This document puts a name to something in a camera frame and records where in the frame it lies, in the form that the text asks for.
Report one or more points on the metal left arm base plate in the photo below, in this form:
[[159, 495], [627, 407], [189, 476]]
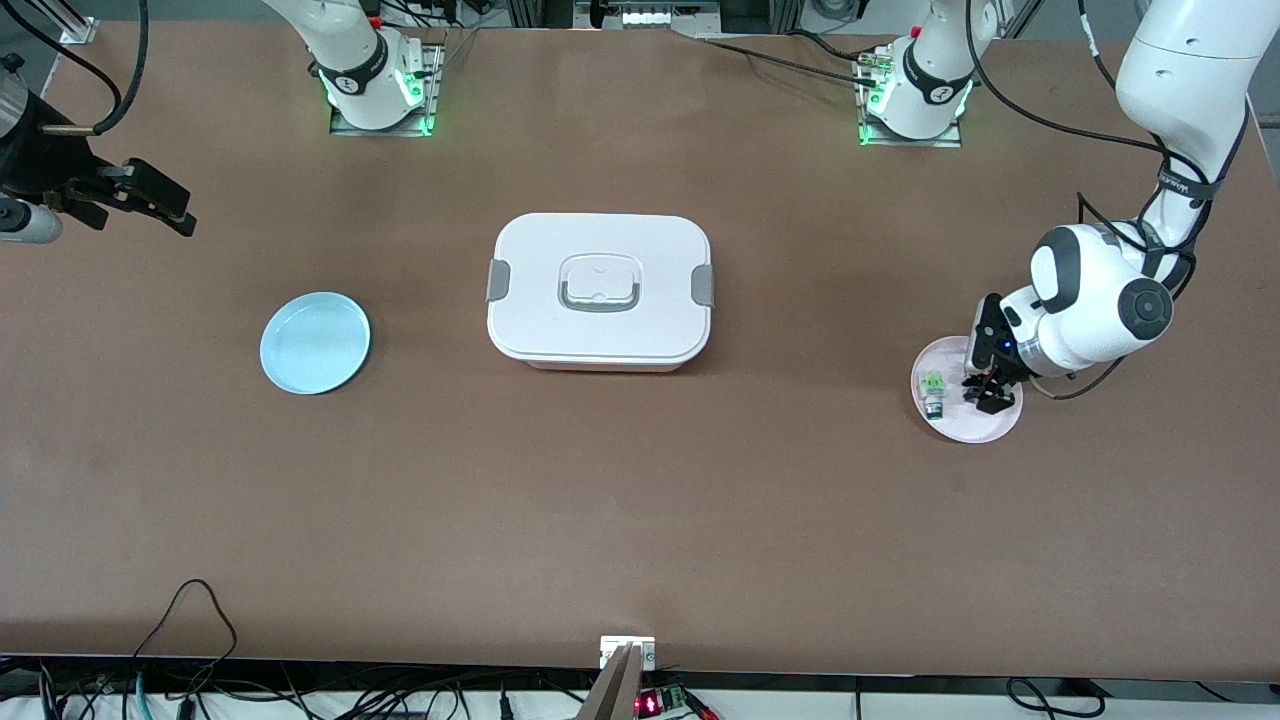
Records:
[[955, 135]]

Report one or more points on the circuit board with red display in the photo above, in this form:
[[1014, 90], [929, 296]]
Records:
[[660, 702]]

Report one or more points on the white metal clamp bracket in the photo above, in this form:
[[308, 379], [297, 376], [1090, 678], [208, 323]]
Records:
[[612, 648]]

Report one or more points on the aluminium frame profile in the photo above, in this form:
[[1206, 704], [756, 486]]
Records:
[[72, 25]]

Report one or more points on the pink round plate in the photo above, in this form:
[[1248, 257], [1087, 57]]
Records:
[[950, 425]]

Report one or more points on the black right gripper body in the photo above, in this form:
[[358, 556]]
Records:
[[30, 160]]

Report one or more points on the white lidded lunch box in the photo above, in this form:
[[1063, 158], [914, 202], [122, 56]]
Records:
[[600, 330]]

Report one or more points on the light blue round plate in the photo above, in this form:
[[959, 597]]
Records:
[[315, 343]]

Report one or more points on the green and white switch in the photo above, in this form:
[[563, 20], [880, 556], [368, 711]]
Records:
[[933, 393]]

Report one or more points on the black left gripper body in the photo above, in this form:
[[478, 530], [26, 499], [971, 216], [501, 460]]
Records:
[[1003, 366]]

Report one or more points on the grey camera mount bar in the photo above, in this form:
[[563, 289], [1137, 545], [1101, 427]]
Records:
[[615, 690]]

